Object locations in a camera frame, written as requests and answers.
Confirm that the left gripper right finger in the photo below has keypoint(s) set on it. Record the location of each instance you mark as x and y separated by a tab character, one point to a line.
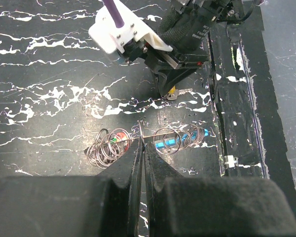
179	206

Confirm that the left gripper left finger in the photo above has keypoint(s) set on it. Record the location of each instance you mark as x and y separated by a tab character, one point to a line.
104	205

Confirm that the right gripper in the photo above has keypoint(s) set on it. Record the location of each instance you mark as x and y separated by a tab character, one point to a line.
167	68

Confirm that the yellow tagged key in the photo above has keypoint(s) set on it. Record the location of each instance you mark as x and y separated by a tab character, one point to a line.
174	93

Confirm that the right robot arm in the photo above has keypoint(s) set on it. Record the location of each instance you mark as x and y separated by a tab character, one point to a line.
184	27

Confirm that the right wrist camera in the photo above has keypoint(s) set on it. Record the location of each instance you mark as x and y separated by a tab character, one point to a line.
116	25

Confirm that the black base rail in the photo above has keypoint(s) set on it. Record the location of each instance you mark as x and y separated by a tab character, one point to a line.
253	88

